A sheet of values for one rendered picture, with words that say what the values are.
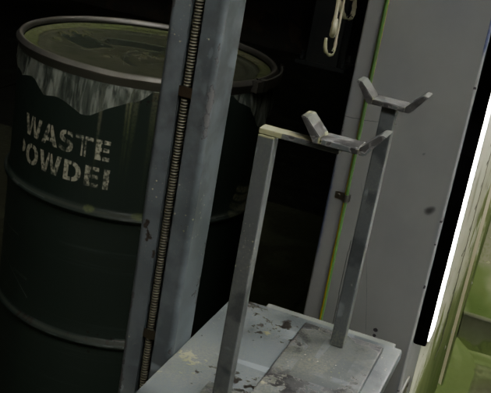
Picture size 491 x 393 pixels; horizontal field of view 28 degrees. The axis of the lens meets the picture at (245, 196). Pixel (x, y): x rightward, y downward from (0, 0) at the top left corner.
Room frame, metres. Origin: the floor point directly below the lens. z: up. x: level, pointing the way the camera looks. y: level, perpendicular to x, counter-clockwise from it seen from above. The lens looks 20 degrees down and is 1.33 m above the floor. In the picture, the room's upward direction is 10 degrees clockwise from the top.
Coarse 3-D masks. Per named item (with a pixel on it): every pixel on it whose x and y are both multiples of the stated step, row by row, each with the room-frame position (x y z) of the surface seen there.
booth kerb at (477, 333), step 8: (464, 312) 2.60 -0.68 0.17; (464, 320) 2.59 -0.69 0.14; (472, 320) 2.59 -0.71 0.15; (480, 320) 2.58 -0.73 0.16; (488, 320) 2.58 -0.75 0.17; (464, 328) 2.59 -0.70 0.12; (472, 328) 2.59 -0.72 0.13; (480, 328) 2.58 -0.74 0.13; (488, 328) 2.57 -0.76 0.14; (464, 336) 2.59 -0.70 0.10; (472, 336) 2.58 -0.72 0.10; (480, 336) 2.58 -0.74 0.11; (488, 336) 2.57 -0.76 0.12; (464, 344) 2.59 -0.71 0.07; (472, 344) 2.58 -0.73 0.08; (480, 344) 2.57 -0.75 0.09; (488, 344) 2.57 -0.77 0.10; (480, 352) 2.57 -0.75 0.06; (488, 352) 2.56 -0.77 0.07
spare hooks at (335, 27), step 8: (344, 0) 1.48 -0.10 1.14; (352, 0) 1.51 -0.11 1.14; (336, 8) 1.48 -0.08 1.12; (352, 8) 1.53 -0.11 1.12; (336, 16) 1.47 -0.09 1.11; (344, 16) 1.51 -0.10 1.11; (352, 16) 1.52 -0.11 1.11; (336, 24) 1.44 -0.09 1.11; (336, 32) 1.45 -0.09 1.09; (336, 40) 1.48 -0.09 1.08; (328, 56) 1.47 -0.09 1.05
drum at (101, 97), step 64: (64, 64) 1.85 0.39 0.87; (64, 128) 1.85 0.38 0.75; (128, 128) 1.83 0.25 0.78; (256, 128) 2.01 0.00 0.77; (64, 192) 1.85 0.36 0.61; (128, 192) 1.83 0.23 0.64; (64, 256) 1.84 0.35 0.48; (128, 256) 1.83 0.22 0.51; (0, 320) 1.96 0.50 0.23; (64, 320) 1.84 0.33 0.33; (0, 384) 1.93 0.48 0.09; (64, 384) 1.83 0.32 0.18
